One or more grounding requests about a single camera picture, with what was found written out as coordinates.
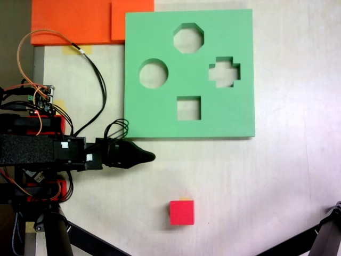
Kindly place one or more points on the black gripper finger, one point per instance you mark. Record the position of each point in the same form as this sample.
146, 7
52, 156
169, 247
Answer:
131, 164
145, 156

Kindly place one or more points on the red square block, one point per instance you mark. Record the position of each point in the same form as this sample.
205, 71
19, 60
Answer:
182, 213

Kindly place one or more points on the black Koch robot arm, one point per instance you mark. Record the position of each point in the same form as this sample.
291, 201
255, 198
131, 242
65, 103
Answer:
26, 149

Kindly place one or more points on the green shape sorter board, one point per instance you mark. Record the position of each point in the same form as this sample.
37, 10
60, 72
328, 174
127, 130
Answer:
149, 120

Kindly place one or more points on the yellow tape strip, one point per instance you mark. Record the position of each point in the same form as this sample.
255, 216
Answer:
77, 50
60, 105

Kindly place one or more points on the circuit board with connectors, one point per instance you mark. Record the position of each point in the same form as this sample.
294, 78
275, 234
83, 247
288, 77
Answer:
42, 98

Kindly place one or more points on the black tripod leg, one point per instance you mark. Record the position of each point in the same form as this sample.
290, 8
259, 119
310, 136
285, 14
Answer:
57, 240
327, 234

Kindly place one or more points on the red printed base mount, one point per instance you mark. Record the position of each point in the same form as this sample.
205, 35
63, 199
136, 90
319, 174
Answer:
62, 186
62, 124

